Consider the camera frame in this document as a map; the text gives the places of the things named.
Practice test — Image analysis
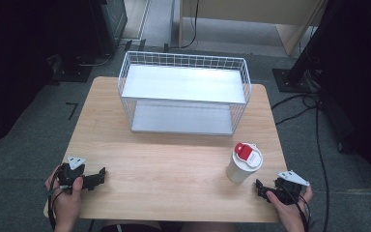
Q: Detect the white wire shelf rack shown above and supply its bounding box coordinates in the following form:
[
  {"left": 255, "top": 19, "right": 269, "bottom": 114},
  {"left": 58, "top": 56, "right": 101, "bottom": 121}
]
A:
[{"left": 117, "top": 50, "right": 252, "bottom": 137}]

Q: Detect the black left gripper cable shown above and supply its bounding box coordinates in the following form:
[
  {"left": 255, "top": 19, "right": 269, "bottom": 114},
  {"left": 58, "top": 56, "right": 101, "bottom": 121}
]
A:
[{"left": 46, "top": 167, "right": 66, "bottom": 232}]

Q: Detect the person's right hand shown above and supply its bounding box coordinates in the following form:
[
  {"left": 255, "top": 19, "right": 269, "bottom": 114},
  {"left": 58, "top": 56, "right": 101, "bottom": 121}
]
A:
[{"left": 265, "top": 185, "right": 314, "bottom": 228}]

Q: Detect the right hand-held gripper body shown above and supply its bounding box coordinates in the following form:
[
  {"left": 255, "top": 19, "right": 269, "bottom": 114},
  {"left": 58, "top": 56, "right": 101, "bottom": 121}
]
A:
[{"left": 272, "top": 170, "right": 311, "bottom": 206}]

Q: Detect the light wooden desk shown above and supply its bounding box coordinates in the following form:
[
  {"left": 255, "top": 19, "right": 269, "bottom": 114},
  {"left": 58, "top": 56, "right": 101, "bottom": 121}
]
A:
[{"left": 177, "top": 0, "right": 328, "bottom": 57}]

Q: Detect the black metal stand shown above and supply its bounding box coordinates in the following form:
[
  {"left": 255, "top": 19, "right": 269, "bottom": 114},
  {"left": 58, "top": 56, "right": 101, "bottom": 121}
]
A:
[{"left": 286, "top": 0, "right": 346, "bottom": 85}]

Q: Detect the dark cabinet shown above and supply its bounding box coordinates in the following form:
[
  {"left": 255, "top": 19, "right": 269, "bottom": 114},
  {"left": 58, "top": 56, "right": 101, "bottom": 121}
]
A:
[{"left": 88, "top": 0, "right": 128, "bottom": 56}]

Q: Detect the black hanging cable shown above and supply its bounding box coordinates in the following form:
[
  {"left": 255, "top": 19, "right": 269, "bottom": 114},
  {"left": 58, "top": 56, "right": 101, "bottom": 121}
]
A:
[{"left": 163, "top": 0, "right": 201, "bottom": 53}]

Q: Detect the white cup with red lid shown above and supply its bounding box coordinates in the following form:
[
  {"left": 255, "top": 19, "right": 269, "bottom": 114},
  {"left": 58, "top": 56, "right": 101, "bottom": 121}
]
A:
[{"left": 225, "top": 141, "right": 264, "bottom": 185}]

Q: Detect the black floor cable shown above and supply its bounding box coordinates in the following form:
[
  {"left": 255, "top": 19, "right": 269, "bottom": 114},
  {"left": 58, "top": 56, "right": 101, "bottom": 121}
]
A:
[{"left": 271, "top": 92, "right": 332, "bottom": 232}]

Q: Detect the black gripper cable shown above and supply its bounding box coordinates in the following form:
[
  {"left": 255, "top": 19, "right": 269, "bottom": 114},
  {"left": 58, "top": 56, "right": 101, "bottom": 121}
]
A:
[
  {"left": 46, "top": 167, "right": 66, "bottom": 232},
  {"left": 288, "top": 189, "right": 313, "bottom": 232}
]

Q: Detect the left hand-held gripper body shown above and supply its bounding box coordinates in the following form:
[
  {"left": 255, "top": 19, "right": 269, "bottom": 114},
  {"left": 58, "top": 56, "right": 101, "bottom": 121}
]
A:
[{"left": 57, "top": 156, "right": 87, "bottom": 195}]

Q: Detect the black stand base plate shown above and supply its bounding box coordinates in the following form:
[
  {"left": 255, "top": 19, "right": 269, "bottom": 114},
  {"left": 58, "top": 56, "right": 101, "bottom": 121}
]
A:
[{"left": 271, "top": 67, "right": 320, "bottom": 95}]

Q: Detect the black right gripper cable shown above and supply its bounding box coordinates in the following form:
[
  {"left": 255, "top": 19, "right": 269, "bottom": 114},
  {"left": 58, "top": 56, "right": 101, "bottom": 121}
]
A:
[{"left": 288, "top": 189, "right": 313, "bottom": 232}]

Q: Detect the person's left hand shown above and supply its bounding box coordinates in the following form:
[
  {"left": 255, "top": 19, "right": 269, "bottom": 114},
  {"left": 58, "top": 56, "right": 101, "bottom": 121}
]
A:
[{"left": 43, "top": 163, "right": 84, "bottom": 228}]

